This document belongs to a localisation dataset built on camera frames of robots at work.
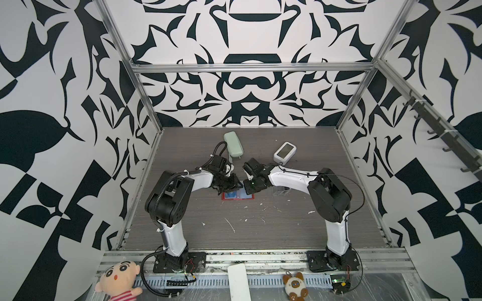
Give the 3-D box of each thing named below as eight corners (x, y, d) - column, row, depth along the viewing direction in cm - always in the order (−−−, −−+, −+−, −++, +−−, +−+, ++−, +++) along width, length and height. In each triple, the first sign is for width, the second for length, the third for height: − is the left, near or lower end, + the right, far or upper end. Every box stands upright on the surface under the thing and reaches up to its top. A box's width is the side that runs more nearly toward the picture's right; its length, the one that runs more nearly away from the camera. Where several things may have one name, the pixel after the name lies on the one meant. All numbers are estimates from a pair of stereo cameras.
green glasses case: (230, 159, 107) (230, 155, 104) (223, 136, 118) (222, 132, 115) (244, 155, 109) (245, 151, 106) (236, 133, 120) (236, 129, 117)
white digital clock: (271, 159, 107) (272, 155, 104) (284, 144, 114) (285, 139, 111) (284, 168, 103) (285, 163, 100) (297, 151, 111) (299, 147, 107)
